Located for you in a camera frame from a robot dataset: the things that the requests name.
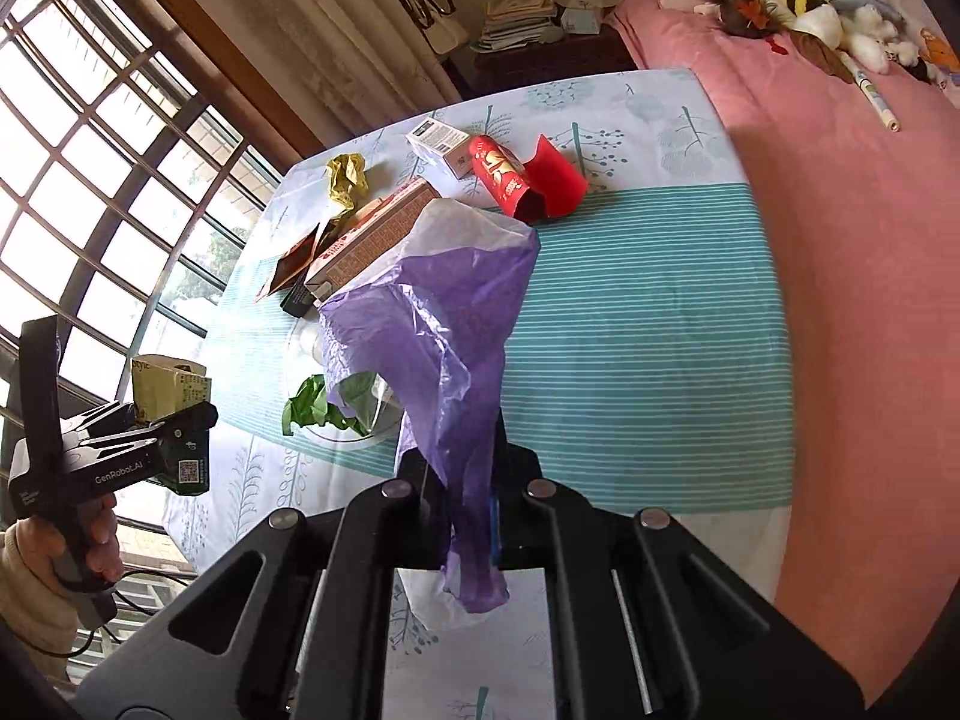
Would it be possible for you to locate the purple plastic bag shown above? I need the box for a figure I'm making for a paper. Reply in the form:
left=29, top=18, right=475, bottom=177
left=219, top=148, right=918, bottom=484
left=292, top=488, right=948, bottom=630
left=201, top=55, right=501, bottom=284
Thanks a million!
left=316, top=199, right=542, bottom=616

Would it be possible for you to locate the brown feathered toy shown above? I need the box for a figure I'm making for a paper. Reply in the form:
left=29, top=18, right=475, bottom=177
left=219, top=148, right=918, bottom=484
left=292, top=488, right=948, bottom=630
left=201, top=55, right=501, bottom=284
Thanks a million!
left=694, top=0, right=788, bottom=42

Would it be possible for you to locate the dark brown flat card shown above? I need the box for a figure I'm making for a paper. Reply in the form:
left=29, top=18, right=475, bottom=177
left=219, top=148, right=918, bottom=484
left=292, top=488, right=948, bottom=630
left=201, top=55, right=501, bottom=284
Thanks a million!
left=255, top=221, right=338, bottom=305

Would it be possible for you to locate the stack of books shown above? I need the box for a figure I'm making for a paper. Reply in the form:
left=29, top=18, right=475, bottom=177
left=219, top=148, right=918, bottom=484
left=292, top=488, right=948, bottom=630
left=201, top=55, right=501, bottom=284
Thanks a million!
left=471, top=0, right=563, bottom=53

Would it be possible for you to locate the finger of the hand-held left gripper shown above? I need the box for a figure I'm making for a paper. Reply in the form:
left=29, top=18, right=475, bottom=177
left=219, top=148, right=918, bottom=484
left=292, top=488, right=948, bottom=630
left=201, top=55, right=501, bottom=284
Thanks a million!
left=142, top=400, right=220, bottom=458
left=64, top=403, right=143, bottom=432

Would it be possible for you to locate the beige curtain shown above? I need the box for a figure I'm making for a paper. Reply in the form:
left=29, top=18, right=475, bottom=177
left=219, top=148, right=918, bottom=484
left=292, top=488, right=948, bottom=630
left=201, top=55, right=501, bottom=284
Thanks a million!
left=139, top=0, right=466, bottom=158

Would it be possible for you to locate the black cable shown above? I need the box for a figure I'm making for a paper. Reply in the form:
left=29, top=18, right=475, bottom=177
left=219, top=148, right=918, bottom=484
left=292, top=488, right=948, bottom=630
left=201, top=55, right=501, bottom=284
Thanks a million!
left=15, top=589, right=196, bottom=657

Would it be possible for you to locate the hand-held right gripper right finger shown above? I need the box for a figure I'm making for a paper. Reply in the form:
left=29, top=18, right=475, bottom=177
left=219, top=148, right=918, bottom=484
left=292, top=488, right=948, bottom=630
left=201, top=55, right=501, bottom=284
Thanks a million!
left=491, top=409, right=871, bottom=720

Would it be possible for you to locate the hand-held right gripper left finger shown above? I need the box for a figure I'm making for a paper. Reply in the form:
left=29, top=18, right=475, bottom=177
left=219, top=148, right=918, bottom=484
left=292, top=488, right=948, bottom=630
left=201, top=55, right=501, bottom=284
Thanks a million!
left=75, top=446, right=451, bottom=720

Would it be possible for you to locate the black wallet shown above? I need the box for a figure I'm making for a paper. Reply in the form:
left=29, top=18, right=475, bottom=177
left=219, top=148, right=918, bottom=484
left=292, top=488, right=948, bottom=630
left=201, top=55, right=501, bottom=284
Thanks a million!
left=280, top=281, right=320, bottom=318

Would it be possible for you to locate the brown plush toy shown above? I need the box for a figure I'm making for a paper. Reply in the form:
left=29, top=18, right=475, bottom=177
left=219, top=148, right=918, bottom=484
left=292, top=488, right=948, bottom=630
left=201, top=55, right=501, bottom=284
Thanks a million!
left=787, top=26, right=852, bottom=76

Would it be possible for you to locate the blue plush toy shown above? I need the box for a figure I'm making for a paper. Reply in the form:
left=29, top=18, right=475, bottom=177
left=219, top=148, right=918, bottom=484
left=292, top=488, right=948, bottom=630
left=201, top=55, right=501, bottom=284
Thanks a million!
left=825, top=0, right=901, bottom=20

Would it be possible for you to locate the brown cardboard box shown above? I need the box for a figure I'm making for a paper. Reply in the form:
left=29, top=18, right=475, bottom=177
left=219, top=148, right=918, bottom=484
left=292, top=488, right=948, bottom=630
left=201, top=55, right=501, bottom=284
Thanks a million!
left=304, top=176, right=443, bottom=301

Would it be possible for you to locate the clear plastic container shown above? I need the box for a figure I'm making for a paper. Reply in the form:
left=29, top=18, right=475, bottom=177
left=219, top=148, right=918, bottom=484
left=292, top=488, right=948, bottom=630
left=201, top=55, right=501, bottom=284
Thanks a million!
left=300, top=371, right=402, bottom=455

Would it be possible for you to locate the crumpled yellow cloth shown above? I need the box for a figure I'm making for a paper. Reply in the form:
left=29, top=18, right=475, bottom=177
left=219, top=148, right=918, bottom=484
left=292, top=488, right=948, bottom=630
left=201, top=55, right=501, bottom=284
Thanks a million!
left=325, top=153, right=371, bottom=218

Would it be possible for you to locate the dark wooden nightstand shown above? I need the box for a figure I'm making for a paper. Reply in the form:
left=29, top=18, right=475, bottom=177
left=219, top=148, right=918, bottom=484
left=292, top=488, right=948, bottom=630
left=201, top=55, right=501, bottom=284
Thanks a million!
left=442, top=26, right=638, bottom=102

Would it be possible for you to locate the leaf print tablecloth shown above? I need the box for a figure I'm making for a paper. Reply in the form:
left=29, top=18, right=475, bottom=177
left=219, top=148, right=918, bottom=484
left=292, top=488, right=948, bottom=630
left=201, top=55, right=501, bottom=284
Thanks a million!
left=161, top=67, right=796, bottom=720

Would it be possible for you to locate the light blue tissue box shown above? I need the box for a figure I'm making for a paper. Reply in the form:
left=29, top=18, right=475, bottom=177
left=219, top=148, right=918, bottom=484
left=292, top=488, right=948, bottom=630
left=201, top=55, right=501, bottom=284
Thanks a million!
left=559, top=0, right=627, bottom=35

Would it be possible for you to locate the green crumpled wrapper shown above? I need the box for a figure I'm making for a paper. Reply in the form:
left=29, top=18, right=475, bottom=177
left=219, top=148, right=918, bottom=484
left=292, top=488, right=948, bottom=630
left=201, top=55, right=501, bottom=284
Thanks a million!
left=281, top=373, right=376, bottom=440

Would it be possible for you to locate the bear print blanket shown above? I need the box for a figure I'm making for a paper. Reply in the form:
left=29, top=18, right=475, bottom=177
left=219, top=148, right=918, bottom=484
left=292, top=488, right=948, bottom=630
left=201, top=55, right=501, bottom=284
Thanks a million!
left=877, top=0, right=960, bottom=91

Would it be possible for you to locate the small white box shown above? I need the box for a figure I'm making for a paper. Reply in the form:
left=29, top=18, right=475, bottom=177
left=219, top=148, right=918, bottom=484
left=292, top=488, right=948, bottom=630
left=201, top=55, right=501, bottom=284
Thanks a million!
left=406, top=117, right=475, bottom=181

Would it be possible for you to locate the person's left hand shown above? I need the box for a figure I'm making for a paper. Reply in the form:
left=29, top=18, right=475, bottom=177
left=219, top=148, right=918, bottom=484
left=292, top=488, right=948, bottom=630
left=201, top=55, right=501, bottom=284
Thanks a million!
left=79, top=499, right=122, bottom=584

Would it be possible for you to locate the red paper sheet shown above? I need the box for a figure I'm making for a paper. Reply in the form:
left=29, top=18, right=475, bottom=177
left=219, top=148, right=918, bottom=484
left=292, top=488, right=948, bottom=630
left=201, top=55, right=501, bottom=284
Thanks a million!
left=521, top=133, right=590, bottom=222

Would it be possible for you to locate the white plush toy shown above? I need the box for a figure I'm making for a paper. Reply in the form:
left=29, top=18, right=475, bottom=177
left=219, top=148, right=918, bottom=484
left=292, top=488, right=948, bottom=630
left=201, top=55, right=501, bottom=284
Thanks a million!
left=840, top=4, right=920, bottom=76

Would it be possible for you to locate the red carton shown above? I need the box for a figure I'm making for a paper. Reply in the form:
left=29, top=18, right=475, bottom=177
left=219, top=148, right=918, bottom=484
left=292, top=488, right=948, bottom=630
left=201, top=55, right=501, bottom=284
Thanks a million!
left=466, top=133, right=547, bottom=226

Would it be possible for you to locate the pink bed sheet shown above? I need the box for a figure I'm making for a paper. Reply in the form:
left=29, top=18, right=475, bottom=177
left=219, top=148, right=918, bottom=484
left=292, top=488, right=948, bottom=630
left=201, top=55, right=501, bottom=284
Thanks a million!
left=611, top=0, right=960, bottom=661

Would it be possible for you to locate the window with metal grille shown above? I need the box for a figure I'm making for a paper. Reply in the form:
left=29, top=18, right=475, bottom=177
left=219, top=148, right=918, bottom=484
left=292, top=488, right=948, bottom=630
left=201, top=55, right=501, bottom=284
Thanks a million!
left=0, top=0, right=316, bottom=616

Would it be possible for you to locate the white marker pen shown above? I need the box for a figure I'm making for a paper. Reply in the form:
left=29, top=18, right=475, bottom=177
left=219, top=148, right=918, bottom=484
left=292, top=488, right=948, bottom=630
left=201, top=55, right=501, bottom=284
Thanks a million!
left=836, top=51, right=902, bottom=134

